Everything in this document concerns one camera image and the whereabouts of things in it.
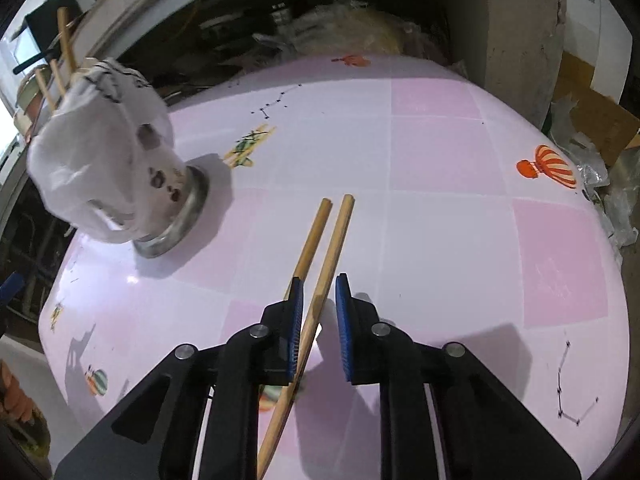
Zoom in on wooden chopstick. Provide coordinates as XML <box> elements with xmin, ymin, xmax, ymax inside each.
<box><xmin>56</xmin><ymin>6</ymin><xmax>77</xmax><ymax>75</ymax></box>
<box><xmin>49</xmin><ymin>58</ymin><xmax>66</xmax><ymax>98</ymax></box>
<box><xmin>293</xmin><ymin>198</ymin><xmax>333</xmax><ymax>282</ymax></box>
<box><xmin>257</xmin><ymin>194</ymin><xmax>355</xmax><ymax>479</ymax></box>

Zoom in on wooden chopstick holder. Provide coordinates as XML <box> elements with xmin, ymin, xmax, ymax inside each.
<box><xmin>35</xmin><ymin>67</ymin><xmax>56</xmax><ymax>113</ymax></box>

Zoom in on person's left hand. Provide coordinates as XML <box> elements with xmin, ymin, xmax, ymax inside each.
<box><xmin>1</xmin><ymin>361</ymin><xmax>35</xmax><ymax>422</ymax></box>

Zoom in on metal utensil holder cup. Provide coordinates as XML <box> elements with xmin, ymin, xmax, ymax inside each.
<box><xmin>131</xmin><ymin>134</ymin><xmax>211</xmax><ymax>260</ymax></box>

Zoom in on white plastic bag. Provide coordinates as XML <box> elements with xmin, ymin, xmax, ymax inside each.
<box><xmin>27</xmin><ymin>58</ymin><xmax>174</xmax><ymax>244</ymax></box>

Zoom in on green brown ceramic pot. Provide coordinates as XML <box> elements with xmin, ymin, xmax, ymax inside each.
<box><xmin>13</xmin><ymin>74</ymin><xmax>43</xmax><ymax>136</ymax></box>

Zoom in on plastic bags on floor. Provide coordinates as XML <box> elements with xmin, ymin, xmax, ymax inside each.
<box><xmin>544</xmin><ymin>96</ymin><xmax>639</xmax><ymax>252</ymax></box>

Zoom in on cardboard box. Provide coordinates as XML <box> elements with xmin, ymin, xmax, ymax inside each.
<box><xmin>552</xmin><ymin>51</ymin><xmax>639</xmax><ymax>167</ymax></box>

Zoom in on yellow item in plastic bag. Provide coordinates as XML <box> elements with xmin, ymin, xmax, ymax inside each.
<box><xmin>253</xmin><ymin>0</ymin><xmax>448</xmax><ymax>65</ymax></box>

